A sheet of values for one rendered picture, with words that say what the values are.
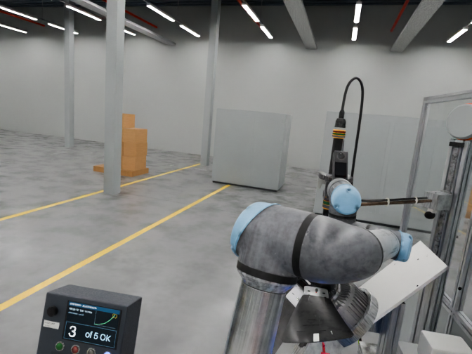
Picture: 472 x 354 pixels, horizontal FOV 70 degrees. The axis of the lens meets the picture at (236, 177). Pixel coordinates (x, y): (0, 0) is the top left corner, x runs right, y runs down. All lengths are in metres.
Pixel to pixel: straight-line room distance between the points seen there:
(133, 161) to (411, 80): 9.71
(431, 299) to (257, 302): 1.38
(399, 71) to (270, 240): 13.08
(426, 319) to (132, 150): 8.15
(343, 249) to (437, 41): 13.45
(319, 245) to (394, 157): 6.23
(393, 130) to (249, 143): 3.48
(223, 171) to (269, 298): 8.23
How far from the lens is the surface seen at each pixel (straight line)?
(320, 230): 0.57
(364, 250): 0.60
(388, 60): 13.59
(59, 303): 1.18
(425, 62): 13.75
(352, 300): 1.45
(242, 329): 0.65
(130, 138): 9.17
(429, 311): 1.95
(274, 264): 0.60
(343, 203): 0.93
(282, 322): 1.46
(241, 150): 8.60
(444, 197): 1.71
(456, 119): 1.79
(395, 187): 6.84
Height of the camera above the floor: 1.82
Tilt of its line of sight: 10 degrees down
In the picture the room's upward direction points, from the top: 5 degrees clockwise
